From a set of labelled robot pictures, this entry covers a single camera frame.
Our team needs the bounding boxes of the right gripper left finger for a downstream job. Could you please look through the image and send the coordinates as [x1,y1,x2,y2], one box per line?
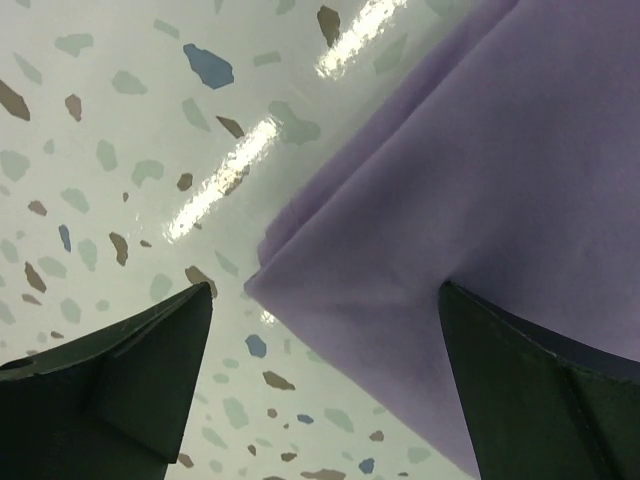
[1,282,213,480]

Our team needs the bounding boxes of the purple t shirt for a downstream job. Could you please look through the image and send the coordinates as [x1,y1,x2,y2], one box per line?
[245,1,639,475]

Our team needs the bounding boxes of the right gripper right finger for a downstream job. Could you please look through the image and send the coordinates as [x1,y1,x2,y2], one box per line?
[438,282,639,480]

